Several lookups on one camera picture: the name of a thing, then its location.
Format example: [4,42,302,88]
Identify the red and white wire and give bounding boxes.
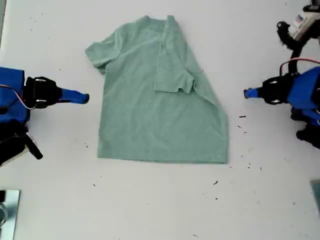
[279,57,320,76]
[0,84,37,110]

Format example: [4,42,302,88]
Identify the white labelled camera box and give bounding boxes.
[287,4,320,41]

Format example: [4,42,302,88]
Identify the black camera box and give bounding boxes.
[0,141,30,169]

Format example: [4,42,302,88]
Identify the green t-shirt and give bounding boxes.
[84,14,230,165]

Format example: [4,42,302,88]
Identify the steel clamp plate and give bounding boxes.
[0,189,21,236]

